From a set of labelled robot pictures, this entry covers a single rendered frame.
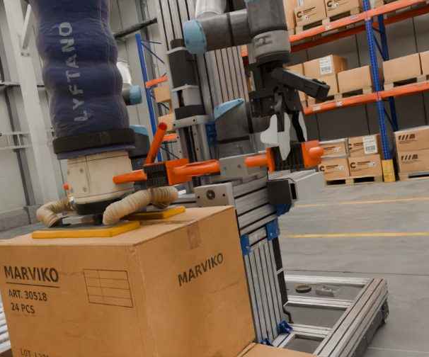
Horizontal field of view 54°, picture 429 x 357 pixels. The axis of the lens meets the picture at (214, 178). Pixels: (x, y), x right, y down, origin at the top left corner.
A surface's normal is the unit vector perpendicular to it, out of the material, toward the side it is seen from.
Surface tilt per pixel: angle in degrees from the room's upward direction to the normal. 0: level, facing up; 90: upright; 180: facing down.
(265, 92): 90
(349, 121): 90
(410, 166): 93
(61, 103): 77
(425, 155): 90
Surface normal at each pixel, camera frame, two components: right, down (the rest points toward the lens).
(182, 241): 0.82, -0.10
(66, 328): -0.55, 0.15
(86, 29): 0.49, -0.26
